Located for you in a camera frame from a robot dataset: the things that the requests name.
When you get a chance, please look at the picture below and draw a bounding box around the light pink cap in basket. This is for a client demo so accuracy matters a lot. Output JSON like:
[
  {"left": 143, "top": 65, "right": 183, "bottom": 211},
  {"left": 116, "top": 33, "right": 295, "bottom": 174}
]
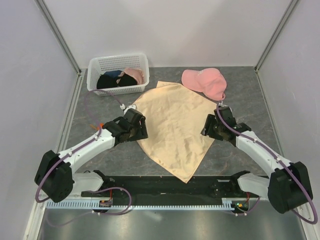
[{"left": 124, "top": 67, "right": 144, "bottom": 85}]

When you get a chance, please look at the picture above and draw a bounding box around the right aluminium frame post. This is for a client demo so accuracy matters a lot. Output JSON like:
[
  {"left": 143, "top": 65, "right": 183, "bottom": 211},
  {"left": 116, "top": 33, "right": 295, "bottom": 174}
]
[{"left": 254, "top": 0, "right": 300, "bottom": 73}]

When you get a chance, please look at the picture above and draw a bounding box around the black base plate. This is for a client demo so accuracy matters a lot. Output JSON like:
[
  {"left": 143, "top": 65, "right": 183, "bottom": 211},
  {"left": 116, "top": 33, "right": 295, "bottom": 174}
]
[{"left": 95, "top": 170, "right": 248, "bottom": 205}]

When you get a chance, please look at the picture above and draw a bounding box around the peach cloth napkin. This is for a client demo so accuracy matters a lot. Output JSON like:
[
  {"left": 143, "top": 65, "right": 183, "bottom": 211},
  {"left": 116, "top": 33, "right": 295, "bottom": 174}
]
[{"left": 134, "top": 81, "right": 217, "bottom": 183}]

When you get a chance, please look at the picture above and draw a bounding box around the blue cap in basket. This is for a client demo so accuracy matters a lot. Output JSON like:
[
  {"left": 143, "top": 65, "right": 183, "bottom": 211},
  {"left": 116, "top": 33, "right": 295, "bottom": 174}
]
[{"left": 104, "top": 70, "right": 122, "bottom": 78}]

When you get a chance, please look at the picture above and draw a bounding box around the orange handled fork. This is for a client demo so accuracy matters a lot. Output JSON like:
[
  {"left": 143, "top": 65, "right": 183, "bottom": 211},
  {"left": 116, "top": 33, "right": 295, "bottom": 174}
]
[{"left": 89, "top": 123, "right": 104, "bottom": 131}]

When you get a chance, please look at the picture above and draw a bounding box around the white plastic basket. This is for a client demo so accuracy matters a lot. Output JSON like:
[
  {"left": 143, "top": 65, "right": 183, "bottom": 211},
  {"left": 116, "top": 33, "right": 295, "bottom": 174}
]
[{"left": 86, "top": 53, "right": 150, "bottom": 97}]

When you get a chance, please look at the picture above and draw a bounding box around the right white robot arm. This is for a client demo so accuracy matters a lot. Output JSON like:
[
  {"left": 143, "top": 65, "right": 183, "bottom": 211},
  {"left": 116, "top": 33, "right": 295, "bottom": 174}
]
[{"left": 201, "top": 105, "right": 313, "bottom": 214}]

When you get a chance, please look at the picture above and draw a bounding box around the left aluminium frame post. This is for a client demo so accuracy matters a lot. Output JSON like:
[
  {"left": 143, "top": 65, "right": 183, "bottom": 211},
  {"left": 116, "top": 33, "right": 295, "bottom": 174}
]
[{"left": 35, "top": 0, "right": 82, "bottom": 75}]

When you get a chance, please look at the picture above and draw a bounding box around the pink baseball cap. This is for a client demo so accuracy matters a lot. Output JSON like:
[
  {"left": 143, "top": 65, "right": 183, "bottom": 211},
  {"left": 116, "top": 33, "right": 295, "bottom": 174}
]
[{"left": 181, "top": 68, "right": 227, "bottom": 101}]

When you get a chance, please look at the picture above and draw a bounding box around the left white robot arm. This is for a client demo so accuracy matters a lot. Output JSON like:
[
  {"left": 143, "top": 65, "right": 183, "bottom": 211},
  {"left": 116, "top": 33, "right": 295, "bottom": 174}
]
[{"left": 34, "top": 108, "right": 148, "bottom": 203}]

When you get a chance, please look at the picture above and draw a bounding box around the black cap in basket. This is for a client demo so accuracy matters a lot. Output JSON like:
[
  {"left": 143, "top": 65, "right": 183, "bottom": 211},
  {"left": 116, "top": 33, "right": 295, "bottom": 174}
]
[{"left": 96, "top": 73, "right": 138, "bottom": 89}]

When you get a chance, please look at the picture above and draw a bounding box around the white slotted cable duct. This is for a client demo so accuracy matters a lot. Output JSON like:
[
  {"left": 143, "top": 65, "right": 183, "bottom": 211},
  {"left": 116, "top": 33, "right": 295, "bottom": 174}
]
[{"left": 45, "top": 199, "right": 244, "bottom": 211}]

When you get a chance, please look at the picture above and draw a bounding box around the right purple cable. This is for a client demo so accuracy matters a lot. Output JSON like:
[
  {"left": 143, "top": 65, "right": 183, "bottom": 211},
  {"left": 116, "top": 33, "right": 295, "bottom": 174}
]
[{"left": 215, "top": 101, "right": 315, "bottom": 224}]

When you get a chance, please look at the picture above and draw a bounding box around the aluminium frame post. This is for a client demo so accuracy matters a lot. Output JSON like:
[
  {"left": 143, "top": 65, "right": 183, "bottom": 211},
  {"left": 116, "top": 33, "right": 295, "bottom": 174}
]
[
  {"left": 254, "top": 0, "right": 300, "bottom": 73},
  {"left": 35, "top": 0, "right": 82, "bottom": 75}
]

